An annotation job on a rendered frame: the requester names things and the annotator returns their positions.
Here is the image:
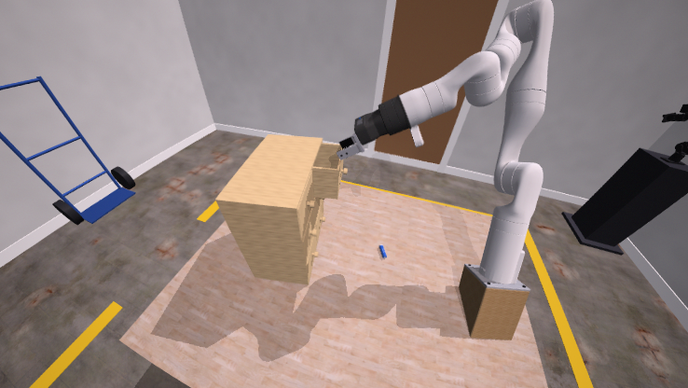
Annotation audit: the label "small wooden chest of drawers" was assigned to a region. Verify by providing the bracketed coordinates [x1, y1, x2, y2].
[215, 134, 323, 285]

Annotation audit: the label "light wooden drawer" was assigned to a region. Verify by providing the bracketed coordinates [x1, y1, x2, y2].
[307, 236, 319, 281]
[313, 143, 348, 200]
[303, 208, 317, 263]
[297, 172, 315, 239]
[314, 197, 325, 221]
[316, 200, 325, 242]

